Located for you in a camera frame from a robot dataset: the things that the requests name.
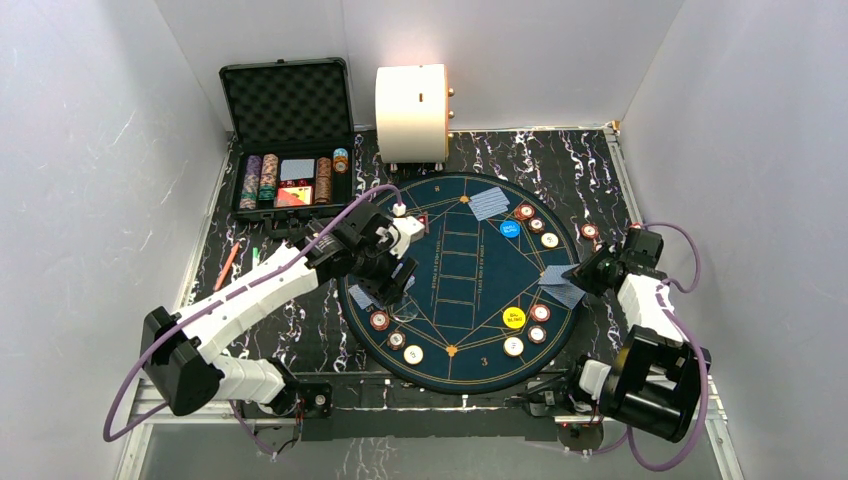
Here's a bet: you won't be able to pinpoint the dealt card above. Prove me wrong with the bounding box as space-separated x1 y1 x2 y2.
348 285 381 310
468 199 508 222
541 282 586 310

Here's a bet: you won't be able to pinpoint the blue playing card deck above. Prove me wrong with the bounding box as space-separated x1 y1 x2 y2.
393 259 418 292

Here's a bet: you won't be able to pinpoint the clear dealer button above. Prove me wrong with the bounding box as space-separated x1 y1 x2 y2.
389 297 420 324

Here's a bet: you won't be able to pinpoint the red poker chip stack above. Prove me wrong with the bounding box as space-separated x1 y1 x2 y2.
580 224 599 241

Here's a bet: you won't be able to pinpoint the yellow chips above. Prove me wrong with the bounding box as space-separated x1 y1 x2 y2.
540 232 560 249
403 345 424 365
503 336 525 358

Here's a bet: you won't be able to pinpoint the red chips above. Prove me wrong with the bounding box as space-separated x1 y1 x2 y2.
514 203 535 221
529 304 551 323
369 310 390 331

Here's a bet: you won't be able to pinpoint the brown chips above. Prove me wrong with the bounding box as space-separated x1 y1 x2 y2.
386 330 406 351
527 217 546 234
527 325 547 344

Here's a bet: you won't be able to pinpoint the yellow big blind button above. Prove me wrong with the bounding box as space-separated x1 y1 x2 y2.
502 306 527 330

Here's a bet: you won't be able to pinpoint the blue small blind button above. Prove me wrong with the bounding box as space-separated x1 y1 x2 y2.
499 220 521 239

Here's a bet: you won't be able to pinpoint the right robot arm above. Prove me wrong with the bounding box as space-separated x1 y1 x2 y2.
514 224 711 443

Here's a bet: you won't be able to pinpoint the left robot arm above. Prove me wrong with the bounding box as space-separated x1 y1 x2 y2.
142 201 425 416

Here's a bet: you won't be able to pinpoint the red triangular all-in marker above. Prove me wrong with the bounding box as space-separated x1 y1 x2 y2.
417 213 430 234

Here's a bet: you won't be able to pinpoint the round blue poker mat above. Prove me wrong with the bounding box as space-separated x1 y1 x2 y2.
338 173 579 395

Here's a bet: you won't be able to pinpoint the brown chip row in case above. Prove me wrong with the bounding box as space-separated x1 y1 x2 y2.
314 157 332 204

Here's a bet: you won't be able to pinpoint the red card box in case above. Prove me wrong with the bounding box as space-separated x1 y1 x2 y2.
275 185 313 208

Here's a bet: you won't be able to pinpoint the orange blue chip stack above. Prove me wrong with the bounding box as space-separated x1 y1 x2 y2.
332 148 350 174

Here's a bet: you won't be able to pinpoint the card deck in case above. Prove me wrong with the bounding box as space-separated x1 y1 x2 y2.
279 158 316 182

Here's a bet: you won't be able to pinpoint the orange pen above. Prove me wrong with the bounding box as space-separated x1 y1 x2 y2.
213 242 241 292

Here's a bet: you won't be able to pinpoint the purple chip row in case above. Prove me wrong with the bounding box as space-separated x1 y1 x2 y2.
239 155 262 210

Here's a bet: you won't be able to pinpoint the pink green chip row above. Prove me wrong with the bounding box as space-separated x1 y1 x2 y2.
258 154 279 202

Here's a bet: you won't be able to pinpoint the black chip carrying case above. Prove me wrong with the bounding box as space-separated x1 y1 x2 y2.
219 57 355 239

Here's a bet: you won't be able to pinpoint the white cylindrical device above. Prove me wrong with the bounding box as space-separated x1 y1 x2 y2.
374 64 453 172

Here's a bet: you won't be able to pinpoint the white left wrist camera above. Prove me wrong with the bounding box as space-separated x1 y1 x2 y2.
389 203 425 260

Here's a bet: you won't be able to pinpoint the aluminium frame rail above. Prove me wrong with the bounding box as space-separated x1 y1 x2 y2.
592 121 743 479

